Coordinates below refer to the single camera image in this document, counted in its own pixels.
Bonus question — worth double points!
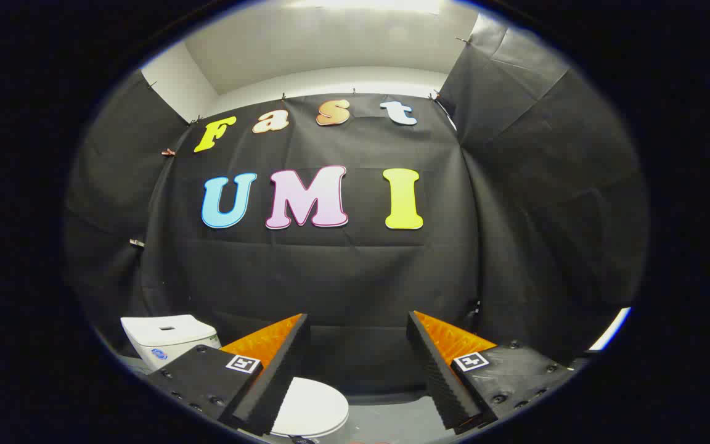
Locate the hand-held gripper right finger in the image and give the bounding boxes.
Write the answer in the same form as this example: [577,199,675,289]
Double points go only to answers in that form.
[406,310,577,432]

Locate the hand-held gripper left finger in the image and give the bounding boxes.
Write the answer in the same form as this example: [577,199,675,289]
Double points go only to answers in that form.
[145,313,311,437]

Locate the white toilet lid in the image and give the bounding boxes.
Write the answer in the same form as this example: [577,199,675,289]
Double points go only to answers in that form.
[271,377,351,440]

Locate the black backdrop cloth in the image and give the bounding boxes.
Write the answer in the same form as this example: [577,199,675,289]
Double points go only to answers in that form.
[64,12,649,397]

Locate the white toilet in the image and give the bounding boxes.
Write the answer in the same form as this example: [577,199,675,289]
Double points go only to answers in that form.
[120,314,222,372]

